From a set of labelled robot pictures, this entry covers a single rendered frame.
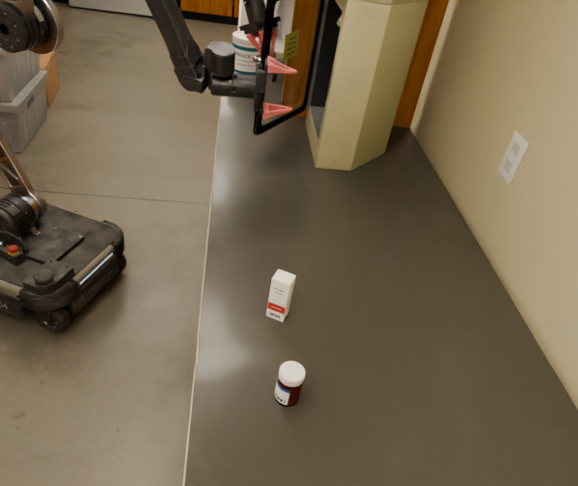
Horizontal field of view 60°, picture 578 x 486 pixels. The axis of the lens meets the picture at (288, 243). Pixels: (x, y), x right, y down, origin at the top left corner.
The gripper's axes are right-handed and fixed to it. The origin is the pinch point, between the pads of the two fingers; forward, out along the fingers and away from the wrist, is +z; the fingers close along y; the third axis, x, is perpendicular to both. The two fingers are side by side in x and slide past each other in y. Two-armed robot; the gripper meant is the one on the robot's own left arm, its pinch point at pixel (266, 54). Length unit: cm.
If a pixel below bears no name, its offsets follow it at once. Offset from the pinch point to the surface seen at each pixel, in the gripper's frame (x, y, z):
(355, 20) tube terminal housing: 2.4, -30.6, -3.1
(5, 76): -34, 201, -17
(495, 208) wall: 2, -60, 49
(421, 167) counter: -22, -32, 45
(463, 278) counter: 25, -57, 57
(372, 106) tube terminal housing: -5.8, -27.2, 20.4
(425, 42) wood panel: -47, -30, 11
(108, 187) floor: -43, 165, 54
